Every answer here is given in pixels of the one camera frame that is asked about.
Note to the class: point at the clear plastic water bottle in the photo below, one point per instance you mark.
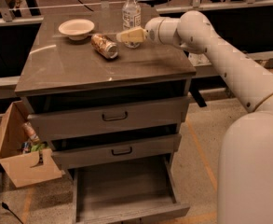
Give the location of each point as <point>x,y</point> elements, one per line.
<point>131,14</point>

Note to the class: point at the grey drawer cabinet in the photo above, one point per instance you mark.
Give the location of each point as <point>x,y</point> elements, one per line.
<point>63,75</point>

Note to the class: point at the grey bottom drawer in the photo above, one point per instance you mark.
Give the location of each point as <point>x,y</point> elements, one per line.
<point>140,191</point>

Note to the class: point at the grey top drawer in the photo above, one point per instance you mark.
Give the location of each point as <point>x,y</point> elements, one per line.
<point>109,119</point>

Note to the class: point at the left clear sanitizer bottle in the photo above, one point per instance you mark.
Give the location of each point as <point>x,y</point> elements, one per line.
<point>194,58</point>

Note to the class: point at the brown cardboard box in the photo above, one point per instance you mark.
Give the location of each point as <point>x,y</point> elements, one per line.
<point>23,169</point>

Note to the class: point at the brown soda can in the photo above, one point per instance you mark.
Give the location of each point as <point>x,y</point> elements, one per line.
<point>104,45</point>

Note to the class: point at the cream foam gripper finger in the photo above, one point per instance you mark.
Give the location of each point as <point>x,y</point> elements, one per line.
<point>135,35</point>

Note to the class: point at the grey drawer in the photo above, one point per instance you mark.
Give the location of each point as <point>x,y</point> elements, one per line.
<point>109,119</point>
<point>140,191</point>
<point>87,156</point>

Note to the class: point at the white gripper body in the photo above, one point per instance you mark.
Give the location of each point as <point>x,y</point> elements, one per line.
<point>152,30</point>

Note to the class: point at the grey middle drawer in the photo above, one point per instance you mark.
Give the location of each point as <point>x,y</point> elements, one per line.
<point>87,156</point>

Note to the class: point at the snack items in box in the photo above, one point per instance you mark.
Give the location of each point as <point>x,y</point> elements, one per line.
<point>33,143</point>

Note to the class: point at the white paper bowl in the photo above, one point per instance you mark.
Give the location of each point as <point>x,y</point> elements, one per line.
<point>77,29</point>

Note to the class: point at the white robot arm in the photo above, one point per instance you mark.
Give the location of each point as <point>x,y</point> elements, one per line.
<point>245,170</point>

